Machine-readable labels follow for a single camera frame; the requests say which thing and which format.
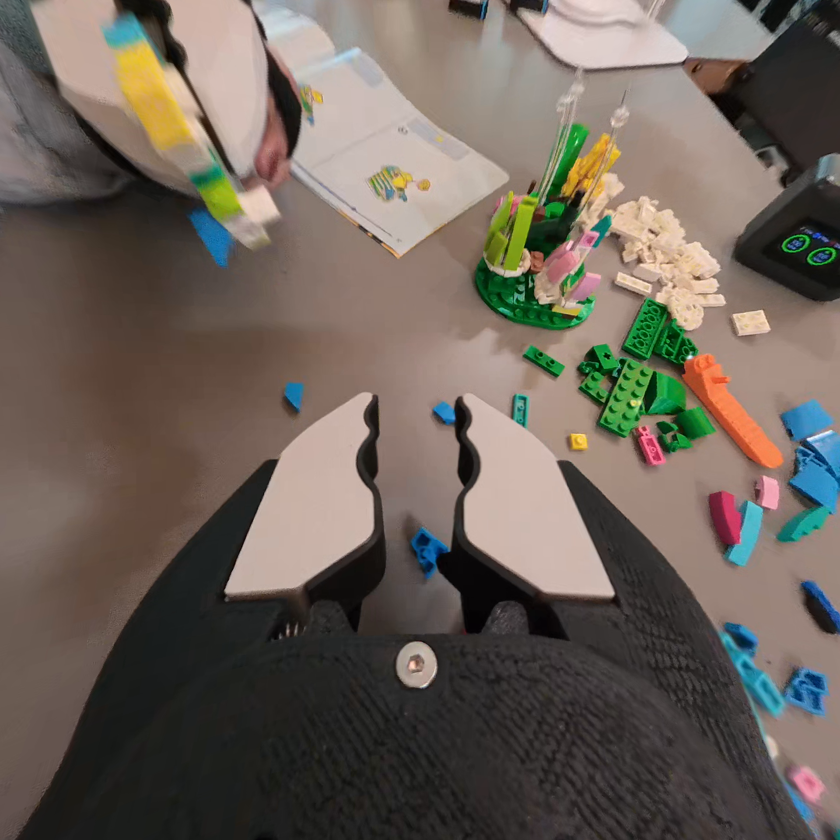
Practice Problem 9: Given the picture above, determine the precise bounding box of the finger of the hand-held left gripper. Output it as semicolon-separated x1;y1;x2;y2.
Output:
29;0;204;198
154;0;271;179

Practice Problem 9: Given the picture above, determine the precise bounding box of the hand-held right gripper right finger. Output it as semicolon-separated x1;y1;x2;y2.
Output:
437;392;618;636

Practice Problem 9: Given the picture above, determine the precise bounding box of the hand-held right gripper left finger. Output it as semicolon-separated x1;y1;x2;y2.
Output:
223;392;388;634

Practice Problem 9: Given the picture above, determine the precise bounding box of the striped toy brick fish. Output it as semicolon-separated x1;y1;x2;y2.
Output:
101;12;283;252

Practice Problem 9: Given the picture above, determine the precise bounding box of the grey desk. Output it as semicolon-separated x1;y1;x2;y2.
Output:
0;0;840;840

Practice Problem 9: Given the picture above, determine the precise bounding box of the person's left hand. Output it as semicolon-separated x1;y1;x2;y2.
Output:
255;128;291;189

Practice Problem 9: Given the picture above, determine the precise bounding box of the toy brick instruction booklet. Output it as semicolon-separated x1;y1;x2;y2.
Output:
252;0;511;259

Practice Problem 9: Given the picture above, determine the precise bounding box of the pile of green bricks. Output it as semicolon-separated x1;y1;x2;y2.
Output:
577;298;718;455

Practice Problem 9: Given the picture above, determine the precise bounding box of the small green brick plate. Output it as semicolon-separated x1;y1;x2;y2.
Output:
522;345;566;378

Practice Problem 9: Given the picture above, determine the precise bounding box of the magenta curved brick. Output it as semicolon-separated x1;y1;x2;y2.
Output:
708;490;744;547

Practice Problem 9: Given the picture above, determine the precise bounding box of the light blue curved brick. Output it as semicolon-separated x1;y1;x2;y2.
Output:
724;500;766;567

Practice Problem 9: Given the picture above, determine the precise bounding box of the orange toy brick piece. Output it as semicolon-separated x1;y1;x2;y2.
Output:
681;353;785;469

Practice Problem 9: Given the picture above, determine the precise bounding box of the green toy brick plant model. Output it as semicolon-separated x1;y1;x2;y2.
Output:
474;66;632;331

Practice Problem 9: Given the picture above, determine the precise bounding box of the pile of small colourful bricks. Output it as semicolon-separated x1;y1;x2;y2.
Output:
718;398;840;824

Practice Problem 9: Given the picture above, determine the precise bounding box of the pile of white bricks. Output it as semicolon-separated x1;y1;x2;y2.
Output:
577;172;728;332

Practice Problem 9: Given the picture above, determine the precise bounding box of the white plastic base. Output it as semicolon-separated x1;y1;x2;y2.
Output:
517;0;690;71

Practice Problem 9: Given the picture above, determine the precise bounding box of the black cube with round displays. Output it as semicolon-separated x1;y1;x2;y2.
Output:
733;154;840;303

